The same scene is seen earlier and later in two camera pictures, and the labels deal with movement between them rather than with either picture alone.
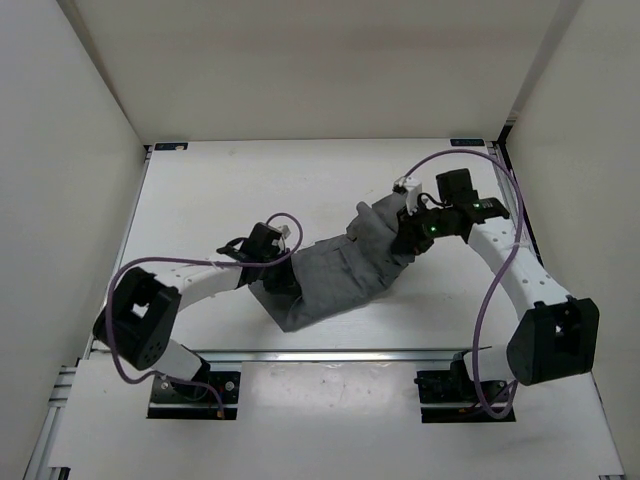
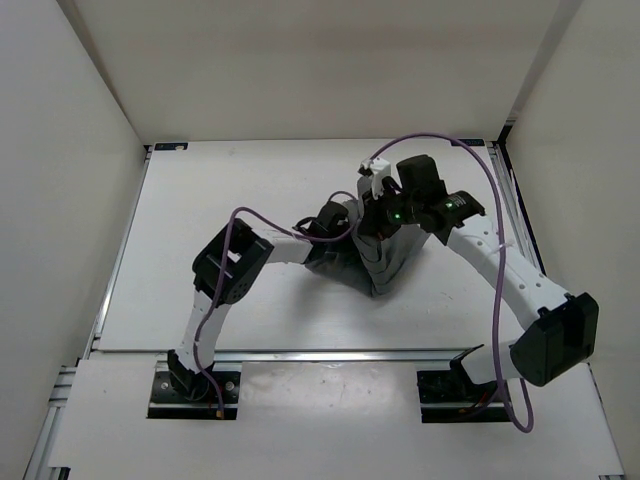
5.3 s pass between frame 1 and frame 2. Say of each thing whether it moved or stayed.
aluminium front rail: stayed
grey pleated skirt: moved
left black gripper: moved
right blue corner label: stayed
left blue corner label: stayed
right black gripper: moved
